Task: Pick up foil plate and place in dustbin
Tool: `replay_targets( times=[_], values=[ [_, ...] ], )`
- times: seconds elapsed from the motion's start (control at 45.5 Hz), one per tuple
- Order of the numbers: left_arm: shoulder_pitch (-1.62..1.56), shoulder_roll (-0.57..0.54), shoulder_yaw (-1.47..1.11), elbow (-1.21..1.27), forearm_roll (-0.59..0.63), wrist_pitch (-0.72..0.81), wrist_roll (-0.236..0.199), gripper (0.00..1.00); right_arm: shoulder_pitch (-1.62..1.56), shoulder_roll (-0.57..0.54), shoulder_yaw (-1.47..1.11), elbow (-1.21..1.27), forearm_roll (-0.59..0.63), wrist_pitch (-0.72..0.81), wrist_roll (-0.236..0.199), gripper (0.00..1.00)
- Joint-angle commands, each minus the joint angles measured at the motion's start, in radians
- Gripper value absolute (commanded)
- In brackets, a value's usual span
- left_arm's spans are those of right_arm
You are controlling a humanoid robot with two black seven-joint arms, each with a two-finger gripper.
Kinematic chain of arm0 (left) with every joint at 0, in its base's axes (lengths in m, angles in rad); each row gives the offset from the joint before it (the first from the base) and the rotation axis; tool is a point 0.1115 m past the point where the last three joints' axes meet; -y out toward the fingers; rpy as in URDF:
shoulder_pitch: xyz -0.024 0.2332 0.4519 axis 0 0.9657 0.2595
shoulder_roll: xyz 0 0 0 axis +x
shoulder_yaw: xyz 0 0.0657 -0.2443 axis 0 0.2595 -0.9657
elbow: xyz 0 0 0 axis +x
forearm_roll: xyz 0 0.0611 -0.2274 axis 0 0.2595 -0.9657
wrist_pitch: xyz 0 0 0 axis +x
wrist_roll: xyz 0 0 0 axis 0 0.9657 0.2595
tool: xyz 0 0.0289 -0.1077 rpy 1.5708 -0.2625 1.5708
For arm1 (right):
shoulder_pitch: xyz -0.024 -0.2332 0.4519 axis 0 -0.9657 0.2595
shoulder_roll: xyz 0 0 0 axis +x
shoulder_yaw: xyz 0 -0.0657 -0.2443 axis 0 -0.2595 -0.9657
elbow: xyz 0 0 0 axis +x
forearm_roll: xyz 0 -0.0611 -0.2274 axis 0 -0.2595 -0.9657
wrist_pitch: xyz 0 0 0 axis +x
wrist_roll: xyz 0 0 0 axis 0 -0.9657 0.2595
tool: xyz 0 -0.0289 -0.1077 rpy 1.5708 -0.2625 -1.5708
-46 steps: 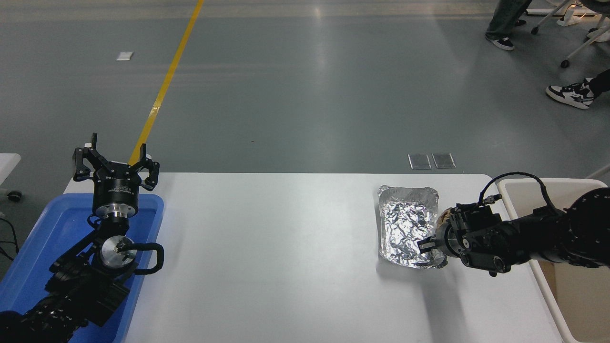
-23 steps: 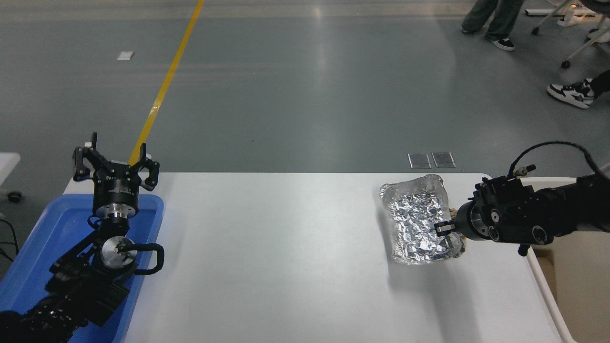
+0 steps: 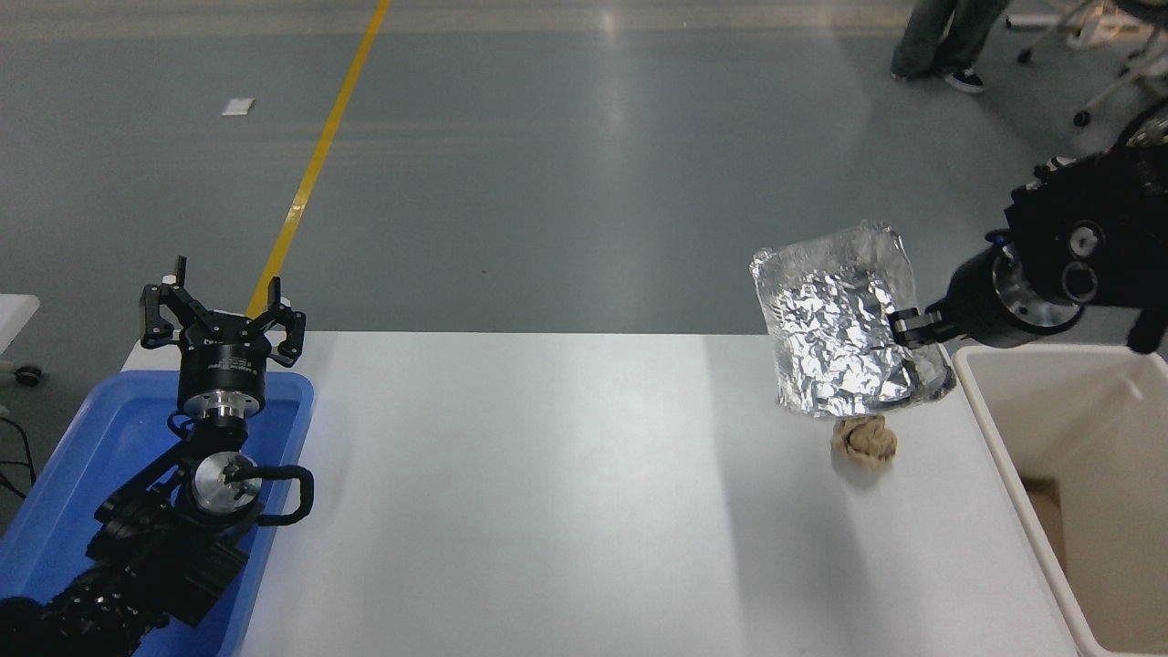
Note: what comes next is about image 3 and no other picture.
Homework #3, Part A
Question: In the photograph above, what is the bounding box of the white chair base with casters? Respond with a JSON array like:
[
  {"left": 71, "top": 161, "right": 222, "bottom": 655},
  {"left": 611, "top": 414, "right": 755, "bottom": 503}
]
[{"left": 1005, "top": 0, "right": 1168, "bottom": 67}]

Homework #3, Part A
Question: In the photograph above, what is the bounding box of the thin black cable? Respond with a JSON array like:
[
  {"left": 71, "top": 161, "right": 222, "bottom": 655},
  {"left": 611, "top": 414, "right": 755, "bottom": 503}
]
[{"left": 0, "top": 415, "right": 38, "bottom": 502}]

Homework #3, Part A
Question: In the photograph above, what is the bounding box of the large pale bin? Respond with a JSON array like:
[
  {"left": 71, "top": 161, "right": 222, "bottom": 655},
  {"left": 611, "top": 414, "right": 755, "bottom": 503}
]
[{"left": 952, "top": 343, "right": 1168, "bottom": 657}]

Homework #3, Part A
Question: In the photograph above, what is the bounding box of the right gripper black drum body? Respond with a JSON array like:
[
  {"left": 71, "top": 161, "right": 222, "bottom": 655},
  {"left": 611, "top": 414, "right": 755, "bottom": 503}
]
[{"left": 943, "top": 244, "right": 1030, "bottom": 350}]

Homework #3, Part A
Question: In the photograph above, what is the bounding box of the crumpled tan paper ball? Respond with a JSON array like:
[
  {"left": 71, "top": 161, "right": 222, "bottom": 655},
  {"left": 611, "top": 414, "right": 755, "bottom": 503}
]
[{"left": 829, "top": 413, "right": 900, "bottom": 474}]

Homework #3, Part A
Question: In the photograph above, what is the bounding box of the foil plate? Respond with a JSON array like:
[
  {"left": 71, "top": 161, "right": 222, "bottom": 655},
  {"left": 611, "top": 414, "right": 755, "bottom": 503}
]
[{"left": 749, "top": 220, "right": 958, "bottom": 420}]

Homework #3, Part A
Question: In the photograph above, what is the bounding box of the white chair leg with caster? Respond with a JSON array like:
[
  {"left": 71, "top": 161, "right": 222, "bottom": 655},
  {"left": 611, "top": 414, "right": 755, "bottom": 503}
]
[{"left": 1073, "top": 53, "right": 1168, "bottom": 129}]

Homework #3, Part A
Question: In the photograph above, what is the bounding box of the white side table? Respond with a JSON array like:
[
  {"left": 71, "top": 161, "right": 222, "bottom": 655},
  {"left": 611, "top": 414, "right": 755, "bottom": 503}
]
[{"left": 0, "top": 294, "right": 42, "bottom": 355}]

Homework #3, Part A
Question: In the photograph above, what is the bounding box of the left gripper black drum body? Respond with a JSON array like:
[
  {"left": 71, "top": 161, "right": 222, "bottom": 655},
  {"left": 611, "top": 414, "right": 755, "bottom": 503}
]
[{"left": 177, "top": 313, "right": 276, "bottom": 407}]

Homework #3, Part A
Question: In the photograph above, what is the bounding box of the blue plastic tray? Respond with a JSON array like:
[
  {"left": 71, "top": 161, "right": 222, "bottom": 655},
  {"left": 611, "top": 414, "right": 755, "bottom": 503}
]
[{"left": 0, "top": 369, "right": 317, "bottom": 657}]

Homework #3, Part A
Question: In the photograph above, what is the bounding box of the person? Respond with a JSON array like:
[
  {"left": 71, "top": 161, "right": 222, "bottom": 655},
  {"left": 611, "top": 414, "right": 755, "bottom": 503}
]
[{"left": 891, "top": 0, "right": 1013, "bottom": 96}]

